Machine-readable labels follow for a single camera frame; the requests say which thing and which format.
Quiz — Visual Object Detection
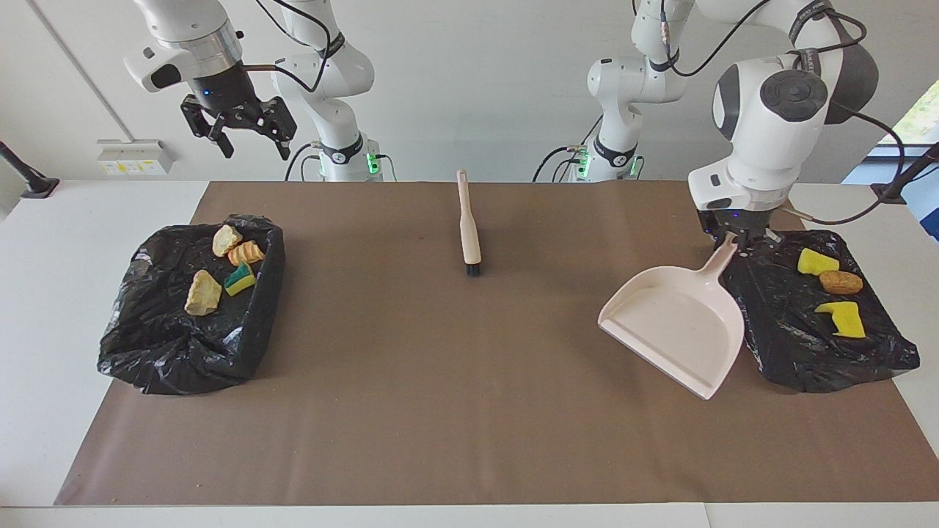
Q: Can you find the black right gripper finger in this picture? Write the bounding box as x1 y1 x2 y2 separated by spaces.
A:
253 99 298 161
181 99 234 158

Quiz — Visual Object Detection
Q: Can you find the yellow green sponge piece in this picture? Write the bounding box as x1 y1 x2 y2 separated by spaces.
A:
224 263 257 297
797 248 841 276

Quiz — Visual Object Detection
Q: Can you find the brown cork-like lump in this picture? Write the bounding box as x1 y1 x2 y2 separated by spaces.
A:
819 270 864 296

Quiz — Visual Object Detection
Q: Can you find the pink plastic dustpan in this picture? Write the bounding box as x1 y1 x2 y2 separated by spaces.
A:
597 233 746 400

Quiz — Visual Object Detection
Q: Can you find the notched yellow sponge piece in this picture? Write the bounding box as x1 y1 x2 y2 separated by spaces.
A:
814 301 867 340

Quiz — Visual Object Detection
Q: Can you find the small beige foam chunk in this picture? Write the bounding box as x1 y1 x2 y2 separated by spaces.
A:
212 224 244 258

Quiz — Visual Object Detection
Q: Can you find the striped orange bread piece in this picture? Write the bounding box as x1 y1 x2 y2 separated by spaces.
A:
227 240 266 267

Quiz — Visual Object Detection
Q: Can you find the large beige foam chunk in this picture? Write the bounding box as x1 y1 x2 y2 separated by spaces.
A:
185 269 223 317

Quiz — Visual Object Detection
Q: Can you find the beige hand brush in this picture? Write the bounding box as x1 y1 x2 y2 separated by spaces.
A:
456 169 483 276

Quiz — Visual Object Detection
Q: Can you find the flat bin with black bag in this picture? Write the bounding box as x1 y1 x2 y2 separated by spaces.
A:
719 230 921 394

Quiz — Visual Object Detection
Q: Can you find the open bin with black bag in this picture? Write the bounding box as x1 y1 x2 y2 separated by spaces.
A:
97 215 286 396

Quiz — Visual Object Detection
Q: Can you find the black clamp stand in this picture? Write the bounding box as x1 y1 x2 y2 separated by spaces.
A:
0 141 60 199
871 142 939 205

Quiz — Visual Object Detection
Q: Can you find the window pane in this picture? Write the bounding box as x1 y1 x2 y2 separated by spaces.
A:
878 79 939 146

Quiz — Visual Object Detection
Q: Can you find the brown paper table mat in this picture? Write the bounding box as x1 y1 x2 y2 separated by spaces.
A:
55 181 939 507

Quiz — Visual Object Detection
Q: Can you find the black base cable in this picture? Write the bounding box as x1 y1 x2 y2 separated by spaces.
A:
285 142 324 182
532 143 588 183

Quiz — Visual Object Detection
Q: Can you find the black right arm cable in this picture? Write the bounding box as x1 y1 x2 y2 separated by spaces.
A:
241 0 347 94

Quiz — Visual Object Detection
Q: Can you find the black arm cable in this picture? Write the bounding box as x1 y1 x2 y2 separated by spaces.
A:
659 0 907 226
241 0 347 94

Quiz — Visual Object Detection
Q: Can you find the white wall socket box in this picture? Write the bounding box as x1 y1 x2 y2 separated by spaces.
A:
97 139 175 177

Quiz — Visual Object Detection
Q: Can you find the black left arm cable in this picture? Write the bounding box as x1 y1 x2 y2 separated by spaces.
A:
659 0 907 226

